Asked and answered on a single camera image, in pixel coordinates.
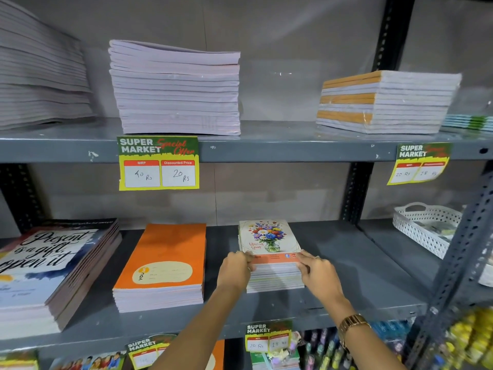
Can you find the person's right hand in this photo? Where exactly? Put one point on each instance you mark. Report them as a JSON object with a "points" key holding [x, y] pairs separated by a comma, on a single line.
{"points": [[321, 277]]}

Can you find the person's left hand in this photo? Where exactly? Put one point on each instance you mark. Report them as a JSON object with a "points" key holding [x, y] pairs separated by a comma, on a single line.
{"points": [[233, 271]]}

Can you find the person's left thumb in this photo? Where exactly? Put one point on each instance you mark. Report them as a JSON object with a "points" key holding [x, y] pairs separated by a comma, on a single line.
{"points": [[248, 257]]}

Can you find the person's right fingers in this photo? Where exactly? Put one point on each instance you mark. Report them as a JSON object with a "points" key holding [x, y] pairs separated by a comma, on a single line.
{"points": [[306, 262]]}

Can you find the stack of floral cover notebooks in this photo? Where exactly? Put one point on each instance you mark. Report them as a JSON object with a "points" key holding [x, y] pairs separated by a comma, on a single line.
{"points": [[269, 242]]}

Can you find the person's left forearm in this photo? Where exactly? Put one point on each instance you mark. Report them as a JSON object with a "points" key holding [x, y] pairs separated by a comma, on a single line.
{"points": [[192, 335]]}

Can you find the person's right forearm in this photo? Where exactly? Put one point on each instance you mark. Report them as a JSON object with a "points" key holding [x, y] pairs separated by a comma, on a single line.
{"points": [[366, 342]]}

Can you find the grey metal shelf board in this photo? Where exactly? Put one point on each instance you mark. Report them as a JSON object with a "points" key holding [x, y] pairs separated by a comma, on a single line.
{"points": [[366, 281], [408, 262], [269, 144]]}

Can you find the gold wristwatch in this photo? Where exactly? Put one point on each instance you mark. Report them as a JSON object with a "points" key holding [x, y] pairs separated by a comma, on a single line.
{"points": [[352, 325]]}

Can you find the stack of orange cover notebooks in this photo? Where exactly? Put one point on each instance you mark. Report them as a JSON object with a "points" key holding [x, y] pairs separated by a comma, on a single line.
{"points": [[161, 265]]}

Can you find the row of colourful pens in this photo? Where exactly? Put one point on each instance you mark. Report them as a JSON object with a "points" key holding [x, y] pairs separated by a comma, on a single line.
{"points": [[327, 352]]}

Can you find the orange notebook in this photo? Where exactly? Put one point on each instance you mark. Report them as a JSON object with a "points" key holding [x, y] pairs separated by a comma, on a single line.
{"points": [[218, 356]]}

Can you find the white perforated plastic basket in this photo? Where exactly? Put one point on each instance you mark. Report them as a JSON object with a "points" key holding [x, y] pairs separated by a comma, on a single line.
{"points": [[421, 227]]}

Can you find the large green yellow price tag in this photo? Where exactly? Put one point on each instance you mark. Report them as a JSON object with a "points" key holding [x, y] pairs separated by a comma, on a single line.
{"points": [[158, 163]]}

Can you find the stack of orange spine notebooks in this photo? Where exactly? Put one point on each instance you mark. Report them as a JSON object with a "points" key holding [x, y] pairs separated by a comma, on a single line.
{"points": [[389, 103]]}

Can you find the stack of white notebooks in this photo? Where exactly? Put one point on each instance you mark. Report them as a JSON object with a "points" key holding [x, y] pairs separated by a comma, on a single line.
{"points": [[177, 92]]}

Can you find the pile of yellow packets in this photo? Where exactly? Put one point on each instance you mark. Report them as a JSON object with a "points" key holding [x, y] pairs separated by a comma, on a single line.
{"points": [[472, 339]]}

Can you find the children print notebook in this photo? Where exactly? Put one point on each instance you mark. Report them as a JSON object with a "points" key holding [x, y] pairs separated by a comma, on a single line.
{"points": [[90, 362]]}

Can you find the stack of quote cover notebooks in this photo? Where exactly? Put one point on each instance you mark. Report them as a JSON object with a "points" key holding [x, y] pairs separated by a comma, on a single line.
{"points": [[42, 273]]}

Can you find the stack of green blue notebooks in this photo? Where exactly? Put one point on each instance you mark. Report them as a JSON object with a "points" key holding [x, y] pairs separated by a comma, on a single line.
{"points": [[470, 122]]}

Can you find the black slotted shelf upright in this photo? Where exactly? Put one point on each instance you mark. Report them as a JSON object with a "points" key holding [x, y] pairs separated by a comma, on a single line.
{"points": [[393, 34], [19, 196]]}

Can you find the colourful cover notebook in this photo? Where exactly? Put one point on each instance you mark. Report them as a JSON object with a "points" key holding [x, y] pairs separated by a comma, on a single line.
{"points": [[18, 361]]}

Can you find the stack of grey notebooks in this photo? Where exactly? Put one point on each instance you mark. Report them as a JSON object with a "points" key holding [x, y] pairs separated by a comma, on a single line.
{"points": [[38, 73]]}

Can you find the grey slotted angle post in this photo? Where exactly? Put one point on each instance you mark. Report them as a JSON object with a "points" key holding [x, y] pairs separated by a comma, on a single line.
{"points": [[454, 273]]}

